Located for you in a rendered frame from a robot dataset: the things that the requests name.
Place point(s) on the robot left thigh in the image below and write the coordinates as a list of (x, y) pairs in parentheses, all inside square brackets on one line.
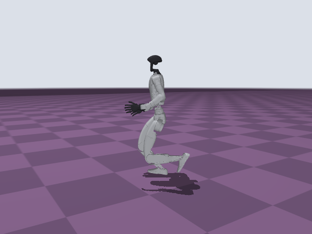
[(150, 137)]

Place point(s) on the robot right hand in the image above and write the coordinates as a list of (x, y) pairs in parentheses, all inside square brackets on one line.
[(138, 111)]

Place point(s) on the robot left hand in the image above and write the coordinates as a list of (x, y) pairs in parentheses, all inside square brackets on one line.
[(134, 107)]

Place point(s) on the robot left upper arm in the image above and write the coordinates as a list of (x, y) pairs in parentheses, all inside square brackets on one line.
[(156, 80)]

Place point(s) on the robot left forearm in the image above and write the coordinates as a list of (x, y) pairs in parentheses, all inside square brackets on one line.
[(152, 103)]

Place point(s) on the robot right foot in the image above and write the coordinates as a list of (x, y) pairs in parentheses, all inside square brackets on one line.
[(158, 171)]

